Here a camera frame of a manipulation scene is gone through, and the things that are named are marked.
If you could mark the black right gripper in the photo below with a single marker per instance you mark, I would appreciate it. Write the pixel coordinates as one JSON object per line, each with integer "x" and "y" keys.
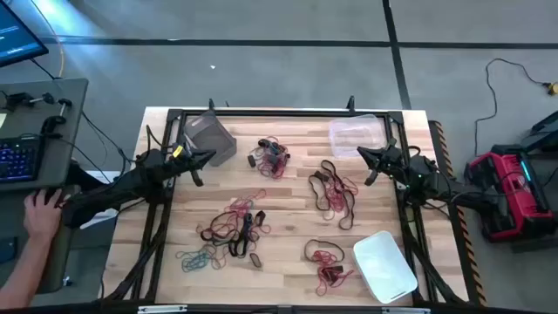
{"x": 406, "y": 169}

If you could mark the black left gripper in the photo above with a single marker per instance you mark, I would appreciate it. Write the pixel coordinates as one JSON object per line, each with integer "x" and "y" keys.
{"x": 170, "y": 169}

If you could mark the grey translucent plastic basket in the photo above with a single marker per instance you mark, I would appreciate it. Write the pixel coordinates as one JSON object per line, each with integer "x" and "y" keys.
{"x": 209, "y": 135}

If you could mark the teal rubber band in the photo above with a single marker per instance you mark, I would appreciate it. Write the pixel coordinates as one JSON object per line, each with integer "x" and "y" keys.
{"x": 205, "y": 250}
{"x": 185, "y": 264}

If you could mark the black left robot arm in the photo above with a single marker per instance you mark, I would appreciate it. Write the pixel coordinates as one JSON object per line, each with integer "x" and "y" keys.
{"x": 126, "y": 185}

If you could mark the person's forearm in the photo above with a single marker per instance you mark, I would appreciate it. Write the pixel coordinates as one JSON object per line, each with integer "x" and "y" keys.
{"x": 19, "y": 275}

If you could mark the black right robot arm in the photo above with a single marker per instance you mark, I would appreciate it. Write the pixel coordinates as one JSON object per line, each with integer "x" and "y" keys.
{"x": 436, "y": 181}

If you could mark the thin black rubber band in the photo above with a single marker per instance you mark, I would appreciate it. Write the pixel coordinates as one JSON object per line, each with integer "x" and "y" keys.
{"x": 226, "y": 213}

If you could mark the large black rubber band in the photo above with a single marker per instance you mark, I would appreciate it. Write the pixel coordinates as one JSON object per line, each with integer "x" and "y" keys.
{"x": 324, "y": 241}
{"x": 310, "y": 185}

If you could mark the clear plastic basket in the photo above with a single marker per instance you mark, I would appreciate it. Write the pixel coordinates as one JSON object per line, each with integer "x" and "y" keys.
{"x": 355, "y": 135}

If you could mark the white plastic container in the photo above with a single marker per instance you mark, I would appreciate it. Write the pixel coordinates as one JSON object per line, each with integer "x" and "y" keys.
{"x": 383, "y": 266}

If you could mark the orange black hazard tape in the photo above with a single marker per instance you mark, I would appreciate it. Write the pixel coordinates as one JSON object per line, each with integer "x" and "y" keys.
{"x": 461, "y": 227}

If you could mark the red and black equipment case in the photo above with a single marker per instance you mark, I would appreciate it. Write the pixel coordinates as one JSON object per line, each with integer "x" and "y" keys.
{"x": 505, "y": 192}

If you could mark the black desk clamp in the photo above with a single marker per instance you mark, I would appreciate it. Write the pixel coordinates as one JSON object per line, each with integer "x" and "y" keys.
{"x": 56, "y": 115}
{"x": 26, "y": 99}

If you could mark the person's hand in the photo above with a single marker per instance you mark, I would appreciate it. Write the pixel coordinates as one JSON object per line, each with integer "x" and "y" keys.
{"x": 41, "y": 216}

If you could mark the grey desk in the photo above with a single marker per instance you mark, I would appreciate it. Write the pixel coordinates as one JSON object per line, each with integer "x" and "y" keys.
{"x": 43, "y": 104}

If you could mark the backlit computer keyboard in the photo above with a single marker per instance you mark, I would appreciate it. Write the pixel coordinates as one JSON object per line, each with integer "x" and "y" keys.
{"x": 17, "y": 159}

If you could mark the yellow plug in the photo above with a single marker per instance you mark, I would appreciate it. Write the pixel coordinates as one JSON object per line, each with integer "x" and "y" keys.
{"x": 553, "y": 88}

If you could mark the computer monitor blue screen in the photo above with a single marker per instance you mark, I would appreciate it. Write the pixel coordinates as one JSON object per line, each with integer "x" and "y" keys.
{"x": 17, "y": 35}

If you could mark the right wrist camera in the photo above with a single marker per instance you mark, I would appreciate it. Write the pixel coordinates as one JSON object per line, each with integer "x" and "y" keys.
{"x": 394, "y": 158}

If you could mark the silver metal bracket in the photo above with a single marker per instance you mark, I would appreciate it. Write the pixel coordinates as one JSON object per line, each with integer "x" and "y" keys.
{"x": 161, "y": 309}
{"x": 405, "y": 310}

